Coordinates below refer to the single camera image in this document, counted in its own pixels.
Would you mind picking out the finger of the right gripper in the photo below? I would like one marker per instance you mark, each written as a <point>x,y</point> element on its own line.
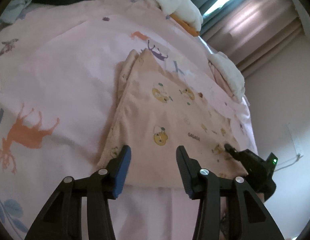
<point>232,152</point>

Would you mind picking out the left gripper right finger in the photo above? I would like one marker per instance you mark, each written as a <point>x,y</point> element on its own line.
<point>247,216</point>

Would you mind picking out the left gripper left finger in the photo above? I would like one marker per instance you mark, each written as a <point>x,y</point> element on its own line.
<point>60,217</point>

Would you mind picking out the peach bear print garment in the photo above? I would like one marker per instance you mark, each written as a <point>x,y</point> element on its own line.
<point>156,113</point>

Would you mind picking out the white folded clothes stack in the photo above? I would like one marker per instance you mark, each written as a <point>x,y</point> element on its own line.
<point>230,73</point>

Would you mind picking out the pink folded garment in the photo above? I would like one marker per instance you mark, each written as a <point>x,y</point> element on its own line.
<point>220,80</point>

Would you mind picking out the beige side curtain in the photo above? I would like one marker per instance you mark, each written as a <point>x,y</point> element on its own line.
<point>254,32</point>

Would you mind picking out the orange folded cloth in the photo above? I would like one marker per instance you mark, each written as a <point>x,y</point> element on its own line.
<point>185,26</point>

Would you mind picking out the pink printed duvet cover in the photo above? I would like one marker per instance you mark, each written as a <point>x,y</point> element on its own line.
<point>59,71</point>

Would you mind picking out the grey plaid bedding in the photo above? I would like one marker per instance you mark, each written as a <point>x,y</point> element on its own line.
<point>12,12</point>

